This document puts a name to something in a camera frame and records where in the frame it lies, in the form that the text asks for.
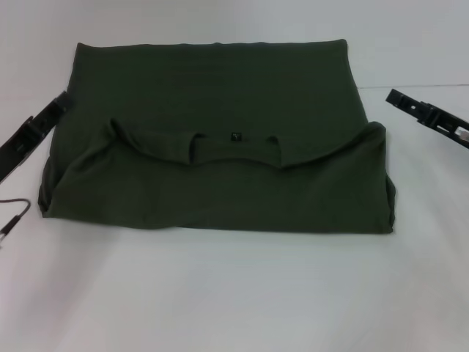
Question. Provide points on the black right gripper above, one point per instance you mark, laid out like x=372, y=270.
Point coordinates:
x=448, y=124

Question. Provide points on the dark green FREE t-shirt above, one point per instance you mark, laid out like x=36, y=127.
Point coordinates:
x=220, y=183

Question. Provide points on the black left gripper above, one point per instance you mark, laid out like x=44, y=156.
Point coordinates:
x=18, y=148

